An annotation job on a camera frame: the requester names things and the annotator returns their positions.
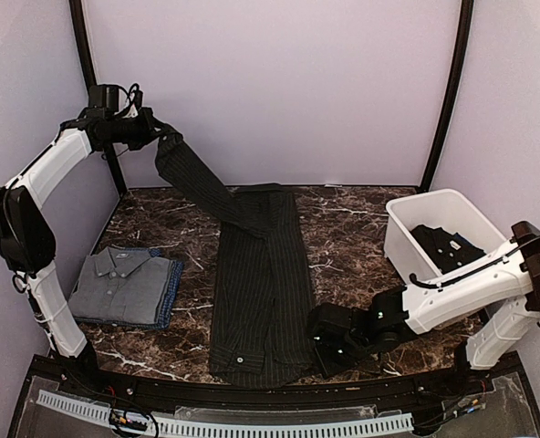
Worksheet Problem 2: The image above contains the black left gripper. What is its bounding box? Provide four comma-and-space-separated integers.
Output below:
105, 106, 169, 150

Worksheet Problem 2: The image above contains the black pinstriped long sleeve shirt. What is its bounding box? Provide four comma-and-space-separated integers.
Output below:
155, 127, 315, 390

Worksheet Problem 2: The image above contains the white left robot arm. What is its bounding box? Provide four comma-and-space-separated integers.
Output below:
0, 107, 162, 359

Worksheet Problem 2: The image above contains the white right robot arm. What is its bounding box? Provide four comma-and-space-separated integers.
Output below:
307, 221, 540, 396

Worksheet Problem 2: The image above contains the black shirt in bin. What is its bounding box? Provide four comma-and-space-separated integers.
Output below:
410, 224, 486, 274

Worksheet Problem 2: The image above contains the folded grey button shirt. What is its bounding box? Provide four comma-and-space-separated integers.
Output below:
68, 246, 169, 328

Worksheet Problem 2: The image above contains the white plastic bin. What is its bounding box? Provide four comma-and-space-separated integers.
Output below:
384, 189, 508, 329

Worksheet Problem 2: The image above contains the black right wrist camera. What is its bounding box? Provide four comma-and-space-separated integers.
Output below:
306, 303, 353, 342

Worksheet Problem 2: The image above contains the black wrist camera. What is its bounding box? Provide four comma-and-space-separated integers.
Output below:
306, 303, 353, 342
86, 83, 143, 120

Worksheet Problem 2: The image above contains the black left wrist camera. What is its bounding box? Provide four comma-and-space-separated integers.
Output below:
86, 83, 143, 120

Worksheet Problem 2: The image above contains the left black frame post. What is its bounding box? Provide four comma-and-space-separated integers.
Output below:
68, 0, 128, 195

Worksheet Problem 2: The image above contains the black front rail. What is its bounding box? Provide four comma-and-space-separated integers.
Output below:
32, 355, 522, 412

